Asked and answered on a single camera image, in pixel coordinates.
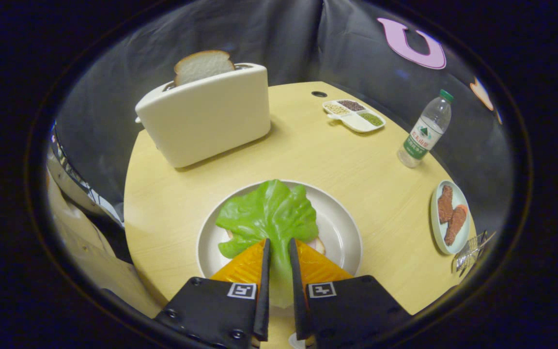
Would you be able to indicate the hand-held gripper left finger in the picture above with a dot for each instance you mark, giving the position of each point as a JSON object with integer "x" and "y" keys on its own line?
{"x": 211, "y": 315}

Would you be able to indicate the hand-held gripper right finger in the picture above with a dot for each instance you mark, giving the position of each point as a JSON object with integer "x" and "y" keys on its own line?
{"x": 351, "y": 315}

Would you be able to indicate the green lettuce leaf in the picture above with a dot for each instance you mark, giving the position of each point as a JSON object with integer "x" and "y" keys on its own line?
{"x": 269, "y": 213}

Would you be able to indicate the toasted bread slice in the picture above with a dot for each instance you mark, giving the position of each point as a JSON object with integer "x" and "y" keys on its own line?
{"x": 201, "y": 65}

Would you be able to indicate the plain white bread slice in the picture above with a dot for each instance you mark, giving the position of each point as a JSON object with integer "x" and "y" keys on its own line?
{"x": 318, "y": 246}

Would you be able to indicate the round beige plate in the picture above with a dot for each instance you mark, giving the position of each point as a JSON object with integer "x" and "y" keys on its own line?
{"x": 337, "y": 228}

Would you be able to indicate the pale green plate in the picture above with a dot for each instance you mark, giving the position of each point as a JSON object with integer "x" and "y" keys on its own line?
{"x": 460, "y": 240}

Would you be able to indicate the brown meat piece orange tip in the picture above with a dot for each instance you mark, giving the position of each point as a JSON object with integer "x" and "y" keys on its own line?
{"x": 456, "y": 225}

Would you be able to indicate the white divided grain tray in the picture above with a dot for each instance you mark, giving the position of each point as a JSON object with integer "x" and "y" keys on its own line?
{"x": 356, "y": 122}

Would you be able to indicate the clear water bottle green cap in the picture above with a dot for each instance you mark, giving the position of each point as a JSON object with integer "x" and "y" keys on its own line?
{"x": 424, "y": 135}

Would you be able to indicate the white toaster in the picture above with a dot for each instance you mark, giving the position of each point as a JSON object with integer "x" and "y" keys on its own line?
{"x": 206, "y": 121}

